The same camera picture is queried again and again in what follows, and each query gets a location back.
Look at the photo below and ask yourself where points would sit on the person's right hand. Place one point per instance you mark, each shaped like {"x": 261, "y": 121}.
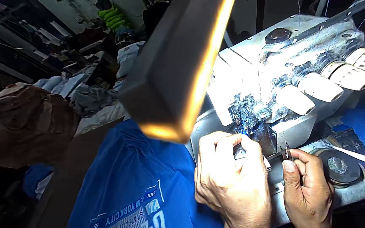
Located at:
{"x": 309, "y": 193}

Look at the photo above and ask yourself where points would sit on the person's left hand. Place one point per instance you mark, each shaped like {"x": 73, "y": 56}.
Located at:
{"x": 233, "y": 183}

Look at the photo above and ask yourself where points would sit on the person's right thumb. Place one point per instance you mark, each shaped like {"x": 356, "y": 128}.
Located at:
{"x": 291, "y": 175}

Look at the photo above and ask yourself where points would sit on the person's left thumb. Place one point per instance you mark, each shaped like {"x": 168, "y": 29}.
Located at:
{"x": 252, "y": 150}

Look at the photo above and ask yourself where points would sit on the person's left fingers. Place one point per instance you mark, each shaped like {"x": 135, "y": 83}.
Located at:
{"x": 201, "y": 190}

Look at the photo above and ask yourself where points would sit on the person's right fingers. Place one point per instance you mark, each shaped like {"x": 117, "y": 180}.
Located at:
{"x": 301, "y": 169}

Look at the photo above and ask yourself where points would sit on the person's left middle finger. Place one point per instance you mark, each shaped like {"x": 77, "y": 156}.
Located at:
{"x": 206, "y": 145}

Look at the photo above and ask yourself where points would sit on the person's right index finger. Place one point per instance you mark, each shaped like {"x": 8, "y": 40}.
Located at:
{"x": 309, "y": 158}

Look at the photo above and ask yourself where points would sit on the person's left index finger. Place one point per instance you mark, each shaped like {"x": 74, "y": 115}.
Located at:
{"x": 225, "y": 148}

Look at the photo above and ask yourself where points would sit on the small metal thread snips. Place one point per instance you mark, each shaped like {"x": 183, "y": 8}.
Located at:
{"x": 286, "y": 154}

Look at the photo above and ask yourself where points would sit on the white overlock sewing machine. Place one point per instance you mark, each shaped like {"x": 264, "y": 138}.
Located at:
{"x": 296, "y": 129}

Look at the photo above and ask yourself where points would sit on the tangle of lint and threads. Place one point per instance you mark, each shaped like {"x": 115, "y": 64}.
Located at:
{"x": 252, "y": 112}

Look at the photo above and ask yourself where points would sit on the round black disc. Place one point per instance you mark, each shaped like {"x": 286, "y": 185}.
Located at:
{"x": 347, "y": 174}

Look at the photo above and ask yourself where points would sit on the white pointed stick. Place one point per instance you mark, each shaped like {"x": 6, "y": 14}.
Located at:
{"x": 360, "y": 156}

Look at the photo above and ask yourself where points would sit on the blue shirt with white print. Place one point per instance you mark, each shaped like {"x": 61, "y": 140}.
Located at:
{"x": 131, "y": 167}

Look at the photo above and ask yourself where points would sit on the dark lamp with glowing edge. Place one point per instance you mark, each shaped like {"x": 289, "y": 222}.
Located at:
{"x": 166, "y": 69}

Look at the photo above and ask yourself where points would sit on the round black cap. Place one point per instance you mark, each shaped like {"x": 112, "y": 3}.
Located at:
{"x": 278, "y": 35}

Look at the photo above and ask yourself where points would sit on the pile of grey garments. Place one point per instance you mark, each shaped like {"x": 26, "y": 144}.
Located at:
{"x": 92, "y": 95}

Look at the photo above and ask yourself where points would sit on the metal thread guide bar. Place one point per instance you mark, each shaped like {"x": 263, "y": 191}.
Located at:
{"x": 331, "y": 23}

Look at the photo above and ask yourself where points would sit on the bright green coiled bundle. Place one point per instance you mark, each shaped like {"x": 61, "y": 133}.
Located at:
{"x": 113, "y": 19}

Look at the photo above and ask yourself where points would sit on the dark blue cloth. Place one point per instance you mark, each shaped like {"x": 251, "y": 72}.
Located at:
{"x": 35, "y": 180}

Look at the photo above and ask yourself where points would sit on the brown fabric bundle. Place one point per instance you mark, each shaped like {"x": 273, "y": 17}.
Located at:
{"x": 24, "y": 126}

